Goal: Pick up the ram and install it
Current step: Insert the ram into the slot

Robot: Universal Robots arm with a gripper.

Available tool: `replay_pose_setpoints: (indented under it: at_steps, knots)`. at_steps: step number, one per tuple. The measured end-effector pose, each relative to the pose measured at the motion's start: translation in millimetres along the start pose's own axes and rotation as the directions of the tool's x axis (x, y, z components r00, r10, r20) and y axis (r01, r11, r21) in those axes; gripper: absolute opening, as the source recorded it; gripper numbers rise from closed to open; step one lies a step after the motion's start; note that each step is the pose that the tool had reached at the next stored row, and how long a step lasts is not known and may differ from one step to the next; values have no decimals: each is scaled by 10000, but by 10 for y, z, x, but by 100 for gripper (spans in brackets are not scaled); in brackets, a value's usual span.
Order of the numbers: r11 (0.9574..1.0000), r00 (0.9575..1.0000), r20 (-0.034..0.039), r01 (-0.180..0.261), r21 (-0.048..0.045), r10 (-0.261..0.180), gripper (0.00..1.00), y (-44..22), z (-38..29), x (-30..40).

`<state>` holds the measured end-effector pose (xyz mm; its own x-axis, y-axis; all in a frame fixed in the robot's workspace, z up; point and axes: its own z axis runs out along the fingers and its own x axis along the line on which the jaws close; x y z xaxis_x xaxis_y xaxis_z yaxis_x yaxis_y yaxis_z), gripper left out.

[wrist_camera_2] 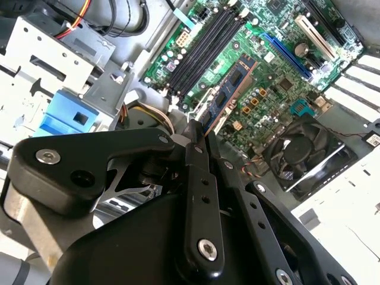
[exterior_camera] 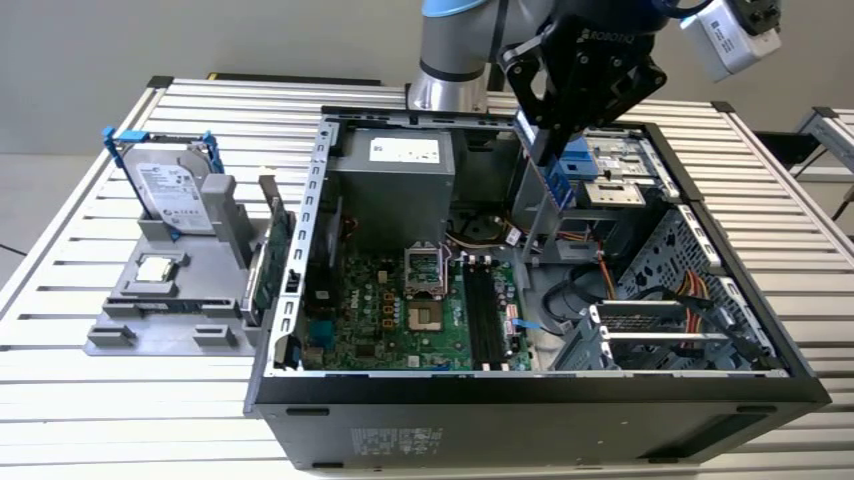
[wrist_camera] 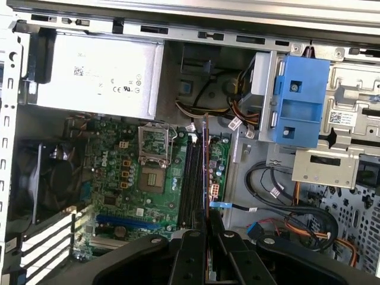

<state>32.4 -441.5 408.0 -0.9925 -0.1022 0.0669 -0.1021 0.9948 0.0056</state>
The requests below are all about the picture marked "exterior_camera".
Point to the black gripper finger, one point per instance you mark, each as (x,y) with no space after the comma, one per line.
(530,85)
(634,85)

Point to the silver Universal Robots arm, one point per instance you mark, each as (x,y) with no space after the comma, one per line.
(447,50)

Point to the black RAM slot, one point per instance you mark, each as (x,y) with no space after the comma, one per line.
(474,315)
(482,315)
(491,315)

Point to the blue plastic drive latch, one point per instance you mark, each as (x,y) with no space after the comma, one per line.
(582,167)

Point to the metal slat side table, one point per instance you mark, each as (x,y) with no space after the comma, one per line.
(824,122)

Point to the grey power supply unit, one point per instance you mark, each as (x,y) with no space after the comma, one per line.
(394,200)

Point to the metal disk bay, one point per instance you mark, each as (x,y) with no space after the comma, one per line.
(641,312)

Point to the CPU socket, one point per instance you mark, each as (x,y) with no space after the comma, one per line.
(427,315)

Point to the green graphics card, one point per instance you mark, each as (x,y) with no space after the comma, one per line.
(274,260)

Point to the green motherboard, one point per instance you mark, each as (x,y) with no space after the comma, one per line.
(360,320)

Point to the hard disk in blue carrier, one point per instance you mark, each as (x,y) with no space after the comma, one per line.
(167,190)

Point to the blue motherboard connector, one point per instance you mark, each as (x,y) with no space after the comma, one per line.
(320,334)

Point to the grey parts rack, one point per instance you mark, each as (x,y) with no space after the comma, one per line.
(200,280)

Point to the silver CPU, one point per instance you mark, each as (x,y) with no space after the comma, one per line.
(155,272)

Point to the black PC case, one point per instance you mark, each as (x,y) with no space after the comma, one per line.
(467,430)

